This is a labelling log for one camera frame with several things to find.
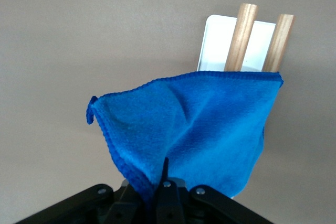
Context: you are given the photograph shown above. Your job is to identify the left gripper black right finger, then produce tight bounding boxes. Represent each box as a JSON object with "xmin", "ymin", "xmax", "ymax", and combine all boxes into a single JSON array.
[{"xmin": 154, "ymin": 157, "xmax": 274, "ymax": 224}]

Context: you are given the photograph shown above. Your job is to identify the blue microfibre towel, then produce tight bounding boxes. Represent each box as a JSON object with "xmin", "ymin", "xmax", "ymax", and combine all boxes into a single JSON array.
[{"xmin": 86, "ymin": 70, "xmax": 285, "ymax": 209}]

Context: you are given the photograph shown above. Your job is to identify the white towel rack wooden rods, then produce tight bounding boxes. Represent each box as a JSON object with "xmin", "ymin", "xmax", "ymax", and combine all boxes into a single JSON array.
[{"xmin": 196, "ymin": 3, "xmax": 296, "ymax": 199}]

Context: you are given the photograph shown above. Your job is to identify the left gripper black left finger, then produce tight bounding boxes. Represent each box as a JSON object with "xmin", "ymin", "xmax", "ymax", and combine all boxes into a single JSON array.
[{"xmin": 15, "ymin": 182, "xmax": 148, "ymax": 224}]

